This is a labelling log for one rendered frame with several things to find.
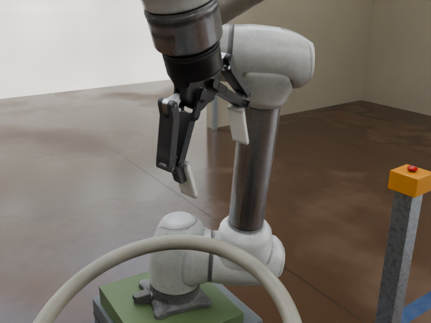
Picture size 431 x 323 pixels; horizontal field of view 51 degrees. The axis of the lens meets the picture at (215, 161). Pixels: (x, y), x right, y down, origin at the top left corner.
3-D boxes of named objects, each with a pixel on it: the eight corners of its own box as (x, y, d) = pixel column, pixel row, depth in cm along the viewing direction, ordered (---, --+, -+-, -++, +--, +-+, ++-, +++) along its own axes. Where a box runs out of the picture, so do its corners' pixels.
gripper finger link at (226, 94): (189, 82, 63) (192, 72, 63) (228, 103, 73) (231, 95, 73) (211, 88, 61) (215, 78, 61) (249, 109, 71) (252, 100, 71)
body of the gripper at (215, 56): (188, 24, 62) (200, 82, 68) (145, 53, 58) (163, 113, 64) (232, 31, 58) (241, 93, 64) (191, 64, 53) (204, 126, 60)
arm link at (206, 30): (126, 10, 54) (140, 55, 58) (184, 20, 49) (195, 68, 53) (176, -19, 59) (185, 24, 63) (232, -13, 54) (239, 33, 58)
